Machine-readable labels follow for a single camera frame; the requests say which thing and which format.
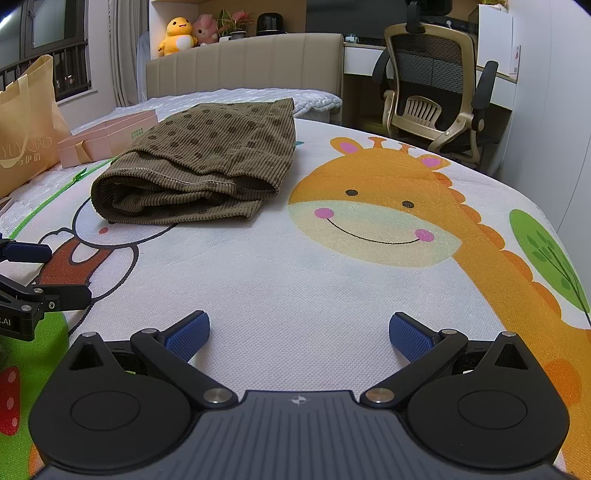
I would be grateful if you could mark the pink plush toy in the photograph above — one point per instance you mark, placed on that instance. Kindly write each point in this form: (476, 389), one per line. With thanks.
(205, 30)

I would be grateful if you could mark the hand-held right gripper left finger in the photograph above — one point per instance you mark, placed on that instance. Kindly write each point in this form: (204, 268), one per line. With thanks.
(189, 334)

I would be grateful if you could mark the black computer monitor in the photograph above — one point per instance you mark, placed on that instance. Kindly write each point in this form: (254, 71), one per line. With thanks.
(351, 18)

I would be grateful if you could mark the dark window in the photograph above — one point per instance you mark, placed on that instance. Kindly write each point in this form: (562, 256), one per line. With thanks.
(51, 27)

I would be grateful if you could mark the grey curtain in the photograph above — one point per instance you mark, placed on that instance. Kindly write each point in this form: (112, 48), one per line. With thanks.
(127, 50)

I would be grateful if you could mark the beige mesh office chair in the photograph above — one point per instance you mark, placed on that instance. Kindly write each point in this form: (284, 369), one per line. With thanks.
(429, 64)

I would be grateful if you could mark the yellow plush duck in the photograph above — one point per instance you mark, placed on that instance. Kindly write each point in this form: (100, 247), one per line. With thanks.
(178, 39)

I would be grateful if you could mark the cartoon printed mat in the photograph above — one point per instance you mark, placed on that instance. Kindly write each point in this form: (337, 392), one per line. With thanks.
(286, 277)

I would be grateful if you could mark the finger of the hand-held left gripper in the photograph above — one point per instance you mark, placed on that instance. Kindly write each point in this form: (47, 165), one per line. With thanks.
(64, 296)
(27, 252)

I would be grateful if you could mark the beige padded headboard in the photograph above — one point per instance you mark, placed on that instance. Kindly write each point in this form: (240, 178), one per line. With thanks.
(254, 60)

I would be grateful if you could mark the black round appliance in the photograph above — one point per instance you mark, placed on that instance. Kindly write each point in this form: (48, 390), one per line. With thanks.
(270, 24)

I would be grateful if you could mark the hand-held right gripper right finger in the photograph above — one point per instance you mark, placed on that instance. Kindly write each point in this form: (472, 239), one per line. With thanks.
(408, 336)

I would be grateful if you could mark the potted plant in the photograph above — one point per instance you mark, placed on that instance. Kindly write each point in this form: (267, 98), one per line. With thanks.
(236, 23)

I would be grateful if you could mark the tan shopping bag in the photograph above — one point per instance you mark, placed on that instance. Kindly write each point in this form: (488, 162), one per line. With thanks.
(27, 129)

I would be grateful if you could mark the pink gift box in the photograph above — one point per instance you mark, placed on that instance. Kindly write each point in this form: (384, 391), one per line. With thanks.
(120, 134)

